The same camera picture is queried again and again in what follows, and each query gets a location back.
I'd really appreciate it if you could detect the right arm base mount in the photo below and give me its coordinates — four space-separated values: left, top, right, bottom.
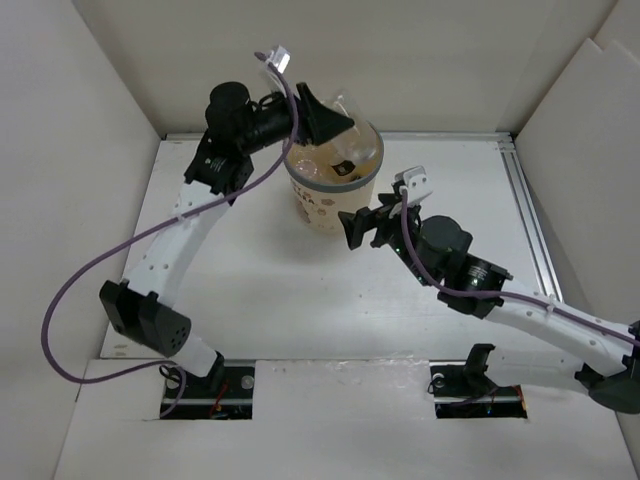
427 344 528 420

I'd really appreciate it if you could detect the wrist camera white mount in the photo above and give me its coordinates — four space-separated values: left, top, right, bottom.
254 45 291 92
393 166 433 206

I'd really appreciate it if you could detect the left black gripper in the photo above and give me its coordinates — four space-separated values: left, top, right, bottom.
238 83 353 156

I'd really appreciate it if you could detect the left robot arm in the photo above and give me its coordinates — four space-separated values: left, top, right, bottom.
99 82 354 397

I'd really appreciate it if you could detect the aluminium rail frame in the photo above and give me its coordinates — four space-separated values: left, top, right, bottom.
178 132 550 312

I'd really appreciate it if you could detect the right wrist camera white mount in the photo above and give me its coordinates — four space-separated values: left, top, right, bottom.
393 166 433 206

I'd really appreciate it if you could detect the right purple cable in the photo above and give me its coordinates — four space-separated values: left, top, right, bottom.
399 189 640 349

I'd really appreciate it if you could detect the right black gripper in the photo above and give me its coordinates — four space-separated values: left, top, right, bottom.
339 192 435 287

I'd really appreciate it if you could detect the purple cable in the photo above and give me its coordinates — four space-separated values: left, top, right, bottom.
399 189 640 349
39 51 301 416

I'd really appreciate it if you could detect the small bottle with black cap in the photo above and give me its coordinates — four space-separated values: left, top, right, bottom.
329 159 356 183

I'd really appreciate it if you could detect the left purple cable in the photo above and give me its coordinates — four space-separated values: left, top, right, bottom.
39 51 301 416

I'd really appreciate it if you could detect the beige bin with grey rim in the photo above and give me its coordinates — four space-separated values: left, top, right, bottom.
284 124 384 234

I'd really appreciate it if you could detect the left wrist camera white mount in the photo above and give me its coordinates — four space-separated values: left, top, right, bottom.
254 45 291 92

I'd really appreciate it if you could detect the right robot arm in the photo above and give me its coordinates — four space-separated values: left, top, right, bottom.
338 193 639 414

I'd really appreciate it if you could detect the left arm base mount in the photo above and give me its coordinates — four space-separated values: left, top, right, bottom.
159 360 256 421

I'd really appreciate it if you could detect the clear jar with silver lid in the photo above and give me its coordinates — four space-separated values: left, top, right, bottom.
326 89 377 166

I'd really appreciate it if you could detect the clear bottle white cap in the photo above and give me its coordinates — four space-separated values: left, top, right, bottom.
292 158 322 182

